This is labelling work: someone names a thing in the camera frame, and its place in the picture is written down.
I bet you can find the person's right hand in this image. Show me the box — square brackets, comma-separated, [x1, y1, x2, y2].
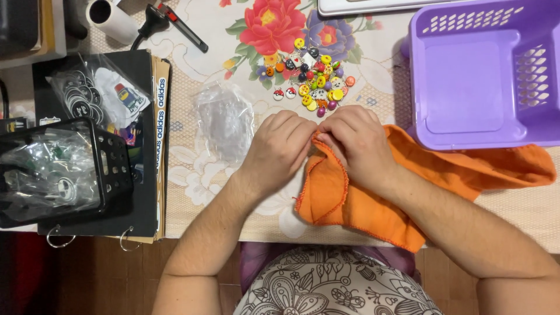
[316, 104, 400, 194]

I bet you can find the person's left hand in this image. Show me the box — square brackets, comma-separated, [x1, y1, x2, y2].
[238, 109, 319, 200]

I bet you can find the orange cloth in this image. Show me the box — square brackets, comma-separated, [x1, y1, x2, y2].
[294, 124, 557, 254]

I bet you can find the crumpled clear plastic bag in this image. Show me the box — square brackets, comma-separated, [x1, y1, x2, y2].
[192, 82, 257, 163]

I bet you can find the pile of colourful charms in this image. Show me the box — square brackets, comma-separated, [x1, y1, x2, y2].
[264, 38, 356, 118]

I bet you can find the brown cardboard folder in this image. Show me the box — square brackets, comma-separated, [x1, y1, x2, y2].
[118, 56, 172, 245]

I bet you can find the floral lace tablecloth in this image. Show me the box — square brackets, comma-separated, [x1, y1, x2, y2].
[77, 0, 560, 255]

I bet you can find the purple plastic basket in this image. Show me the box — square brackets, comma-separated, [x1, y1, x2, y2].
[400, 0, 560, 152]

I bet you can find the white flat device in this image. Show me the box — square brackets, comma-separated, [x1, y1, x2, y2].
[318, 0, 465, 17]

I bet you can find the person's black and white floral garment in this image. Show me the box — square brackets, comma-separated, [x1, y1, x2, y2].
[233, 245, 443, 315]

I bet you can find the black and red utility knife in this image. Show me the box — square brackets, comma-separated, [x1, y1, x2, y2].
[156, 3, 210, 54]

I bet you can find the black power plug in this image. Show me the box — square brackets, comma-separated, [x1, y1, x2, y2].
[130, 4, 171, 51]

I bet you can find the clear bag of round stickers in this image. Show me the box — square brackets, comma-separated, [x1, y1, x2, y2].
[45, 53, 152, 132]

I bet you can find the white paper roll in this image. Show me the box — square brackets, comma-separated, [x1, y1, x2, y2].
[86, 0, 140, 46]

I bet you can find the black basket with plastic bags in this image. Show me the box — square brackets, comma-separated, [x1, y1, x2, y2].
[0, 117, 134, 229]

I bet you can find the dark box stack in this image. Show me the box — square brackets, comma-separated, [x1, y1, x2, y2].
[0, 0, 67, 70]

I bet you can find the black ring binder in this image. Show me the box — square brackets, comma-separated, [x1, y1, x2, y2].
[32, 49, 159, 238]

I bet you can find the metal binder ring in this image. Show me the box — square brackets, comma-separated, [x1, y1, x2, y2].
[46, 225, 77, 249]
[118, 226, 141, 253]

